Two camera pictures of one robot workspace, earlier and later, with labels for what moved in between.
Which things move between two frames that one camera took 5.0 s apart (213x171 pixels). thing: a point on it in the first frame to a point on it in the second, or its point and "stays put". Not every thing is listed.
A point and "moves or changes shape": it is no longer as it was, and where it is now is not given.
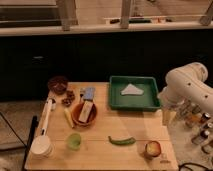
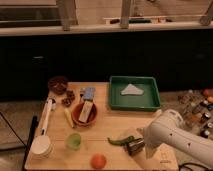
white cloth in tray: x=132 y=90 stays put
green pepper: x=122 y=142 stays put
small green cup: x=74 y=141 stays put
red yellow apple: x=153 y=148 moves or changes shape
